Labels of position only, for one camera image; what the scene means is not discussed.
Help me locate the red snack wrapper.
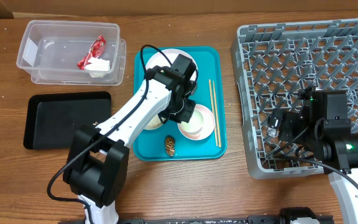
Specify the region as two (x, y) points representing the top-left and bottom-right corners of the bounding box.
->
(77, 35), (107, 70)

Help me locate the black plastic tray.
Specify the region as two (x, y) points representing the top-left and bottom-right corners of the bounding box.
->
(23, 91), (111, 150)

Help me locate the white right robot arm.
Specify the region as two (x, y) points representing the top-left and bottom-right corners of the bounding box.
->
(267, 88), (358, 223)

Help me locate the grey dishwasher rack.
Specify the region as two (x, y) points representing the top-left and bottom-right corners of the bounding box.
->
(231, 19), (358, 179)

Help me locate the brown food scrap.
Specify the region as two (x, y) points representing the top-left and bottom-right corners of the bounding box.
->
(165, 136), (175, 157)

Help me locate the pink round plate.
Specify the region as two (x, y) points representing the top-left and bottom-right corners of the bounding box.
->
(145, 49), (198, 95)

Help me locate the teal serving tray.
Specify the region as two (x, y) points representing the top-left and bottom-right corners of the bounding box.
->
(133, 46), (227, 161)

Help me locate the white napkin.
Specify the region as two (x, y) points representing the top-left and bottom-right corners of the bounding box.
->
(85, 57), (111, 78)

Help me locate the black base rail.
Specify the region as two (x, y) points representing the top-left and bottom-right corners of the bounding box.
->
(57, 207), (335, 224)

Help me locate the grey bowl with rice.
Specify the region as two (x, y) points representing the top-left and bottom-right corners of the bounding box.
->
(145, 115), (163, 130)

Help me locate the clear plastic bin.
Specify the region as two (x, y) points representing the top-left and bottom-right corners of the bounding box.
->
(16, 20), (126, 86)

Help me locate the small pink bowl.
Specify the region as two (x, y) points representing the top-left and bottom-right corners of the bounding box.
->
(178, 104), (214, 141)

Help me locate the white paper cup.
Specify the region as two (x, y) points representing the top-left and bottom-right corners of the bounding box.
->
(178, 109), (204, 134)

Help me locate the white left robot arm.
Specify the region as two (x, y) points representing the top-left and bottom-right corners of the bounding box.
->
(63, 54), (197, 223)

